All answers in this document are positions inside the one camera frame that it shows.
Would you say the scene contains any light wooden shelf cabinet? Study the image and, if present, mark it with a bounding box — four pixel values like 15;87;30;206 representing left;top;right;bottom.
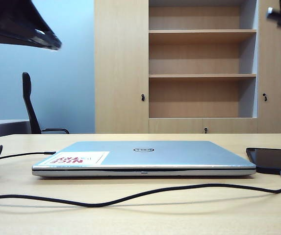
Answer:
94;0;281;134

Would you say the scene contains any white red laptop sticker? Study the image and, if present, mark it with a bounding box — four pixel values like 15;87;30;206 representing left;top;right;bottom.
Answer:
44;151;110;165

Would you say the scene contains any black office chair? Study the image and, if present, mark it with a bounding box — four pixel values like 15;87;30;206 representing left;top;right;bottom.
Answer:
22;72;70;135

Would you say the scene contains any grey background desk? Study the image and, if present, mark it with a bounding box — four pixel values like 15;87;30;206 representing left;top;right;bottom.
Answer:
0;119;32;140

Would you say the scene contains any black charging cable silver plug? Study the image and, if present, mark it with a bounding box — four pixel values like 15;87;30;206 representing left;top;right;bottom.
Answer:
0;144;281;208

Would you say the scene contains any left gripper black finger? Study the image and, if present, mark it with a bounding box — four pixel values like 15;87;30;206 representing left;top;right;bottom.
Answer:
0;0;62;49
0;25;58;51

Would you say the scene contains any black smartphone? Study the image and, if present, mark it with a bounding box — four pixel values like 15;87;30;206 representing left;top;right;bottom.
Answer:
246;147;281;176

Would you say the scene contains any silver Dell laptop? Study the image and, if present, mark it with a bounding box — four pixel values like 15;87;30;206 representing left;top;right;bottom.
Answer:
31;141;257;177

